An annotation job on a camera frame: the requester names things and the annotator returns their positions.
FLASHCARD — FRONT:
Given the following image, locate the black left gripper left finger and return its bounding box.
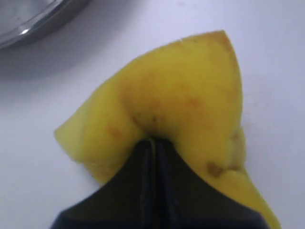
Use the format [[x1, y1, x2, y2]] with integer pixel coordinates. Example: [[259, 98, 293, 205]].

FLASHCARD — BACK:
[[51, 141, 154, 229]]

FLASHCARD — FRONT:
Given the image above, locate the yellow sponge block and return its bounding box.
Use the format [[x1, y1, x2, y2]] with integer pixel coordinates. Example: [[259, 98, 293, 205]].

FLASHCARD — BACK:
[[54, 31, 281, 229]]

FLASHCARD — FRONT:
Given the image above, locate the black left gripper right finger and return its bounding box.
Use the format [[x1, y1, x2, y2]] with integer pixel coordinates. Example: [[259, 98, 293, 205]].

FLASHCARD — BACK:
[[156, 140, 268, 229]]

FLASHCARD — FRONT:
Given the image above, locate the round stainless steel dish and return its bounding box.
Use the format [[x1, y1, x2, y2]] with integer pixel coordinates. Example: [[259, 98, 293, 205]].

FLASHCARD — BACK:
[[0, 0, 90, 50]]

